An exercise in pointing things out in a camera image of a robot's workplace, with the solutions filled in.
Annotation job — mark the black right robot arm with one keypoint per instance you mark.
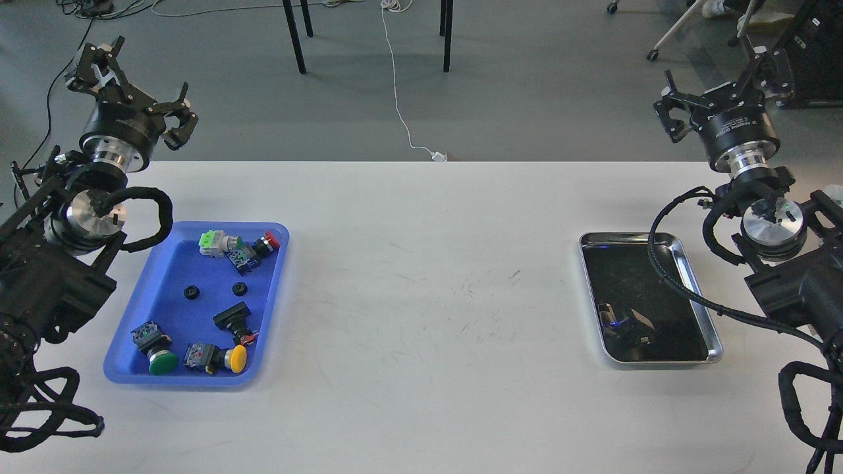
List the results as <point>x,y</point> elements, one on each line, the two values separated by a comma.
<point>792,248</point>

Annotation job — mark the black table leg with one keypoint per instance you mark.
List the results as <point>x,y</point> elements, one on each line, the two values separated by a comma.
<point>293,31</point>
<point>445,30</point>

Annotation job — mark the blue plastic tray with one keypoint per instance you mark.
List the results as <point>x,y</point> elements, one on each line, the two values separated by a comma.
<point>177,263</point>

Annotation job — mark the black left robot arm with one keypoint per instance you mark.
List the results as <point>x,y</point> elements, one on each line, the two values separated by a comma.
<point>59,244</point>

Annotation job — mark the black square push button switch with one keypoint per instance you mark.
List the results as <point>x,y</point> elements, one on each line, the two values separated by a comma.
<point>233,321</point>

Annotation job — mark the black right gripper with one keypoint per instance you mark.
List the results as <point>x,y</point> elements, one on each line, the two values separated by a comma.
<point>737,128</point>

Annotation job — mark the black table leg right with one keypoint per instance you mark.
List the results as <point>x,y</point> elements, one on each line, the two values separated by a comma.
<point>445,30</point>

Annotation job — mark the green mushroom push button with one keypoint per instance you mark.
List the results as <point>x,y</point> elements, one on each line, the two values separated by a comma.
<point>151,340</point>

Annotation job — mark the silver metal tray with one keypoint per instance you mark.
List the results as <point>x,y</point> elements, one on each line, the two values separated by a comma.
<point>641,320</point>

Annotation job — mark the small black gear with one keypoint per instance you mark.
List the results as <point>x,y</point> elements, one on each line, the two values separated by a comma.
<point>191,292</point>
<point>240,288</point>

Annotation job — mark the black equipment case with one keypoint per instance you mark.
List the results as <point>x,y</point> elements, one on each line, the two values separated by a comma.
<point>813,42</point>

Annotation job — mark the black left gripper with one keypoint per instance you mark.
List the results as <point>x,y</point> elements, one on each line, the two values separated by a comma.
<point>138,124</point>

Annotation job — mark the green white push button switch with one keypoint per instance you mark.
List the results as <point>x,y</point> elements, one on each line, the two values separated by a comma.
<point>216,243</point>

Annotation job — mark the red push button switch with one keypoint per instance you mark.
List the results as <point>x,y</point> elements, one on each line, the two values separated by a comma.
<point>246,257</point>

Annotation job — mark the yellow mushroom push button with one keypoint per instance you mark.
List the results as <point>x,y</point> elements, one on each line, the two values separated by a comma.
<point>210,358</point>

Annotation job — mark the black table leg left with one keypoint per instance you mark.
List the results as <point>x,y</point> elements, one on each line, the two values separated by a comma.
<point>293,31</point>

